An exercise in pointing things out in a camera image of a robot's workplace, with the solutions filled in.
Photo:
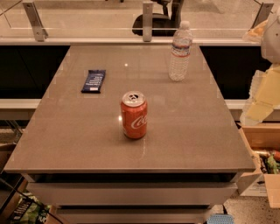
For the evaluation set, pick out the left metal railing bracket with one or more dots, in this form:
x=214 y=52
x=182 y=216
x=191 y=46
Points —
x=39 y=31

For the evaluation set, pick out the clear plastic water bottle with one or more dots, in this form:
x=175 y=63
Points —
x=180 y=51

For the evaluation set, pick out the right metal railing bracket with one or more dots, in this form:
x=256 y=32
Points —
x=263 y=13

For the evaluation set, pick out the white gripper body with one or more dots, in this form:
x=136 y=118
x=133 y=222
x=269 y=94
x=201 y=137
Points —
x=271 y=40

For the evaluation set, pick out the green snack bag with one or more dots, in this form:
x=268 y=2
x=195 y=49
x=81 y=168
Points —
x=29 y=210

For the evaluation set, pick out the cardboard box with snacks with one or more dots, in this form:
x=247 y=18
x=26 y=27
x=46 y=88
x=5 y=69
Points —
x=263 y=144

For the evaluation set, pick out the metal railing bracket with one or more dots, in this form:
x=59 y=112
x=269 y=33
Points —
x=147 y=21
x=39 y=31
x=263 y=13

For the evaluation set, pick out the blue mesh basket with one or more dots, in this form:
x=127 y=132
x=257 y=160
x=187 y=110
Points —
x=220 y=219

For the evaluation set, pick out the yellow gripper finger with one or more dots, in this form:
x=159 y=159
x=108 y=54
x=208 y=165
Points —
x=255 y=34
x=264 y=96

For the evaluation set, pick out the dark blue snack bar wrapper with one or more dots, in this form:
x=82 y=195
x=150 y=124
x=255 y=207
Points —
x=94 y=81

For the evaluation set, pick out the grey table drawer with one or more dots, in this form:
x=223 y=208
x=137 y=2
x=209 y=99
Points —
x=132 y=194
x=134 y=216

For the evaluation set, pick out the upper grey table drawer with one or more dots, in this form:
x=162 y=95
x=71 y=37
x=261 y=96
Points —
x=132 y=194

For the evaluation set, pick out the middle metal railing bracket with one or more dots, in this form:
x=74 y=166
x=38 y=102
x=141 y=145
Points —
x=147 y=21

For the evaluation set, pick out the lower grey table drawer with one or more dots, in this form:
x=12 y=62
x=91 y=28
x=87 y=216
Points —
x=134 y=216

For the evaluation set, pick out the red cola can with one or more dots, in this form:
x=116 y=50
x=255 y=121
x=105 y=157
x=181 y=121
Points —
x=134 y=114

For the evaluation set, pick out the black office chair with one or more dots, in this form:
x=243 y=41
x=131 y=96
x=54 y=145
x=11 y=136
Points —
x=165 y=24

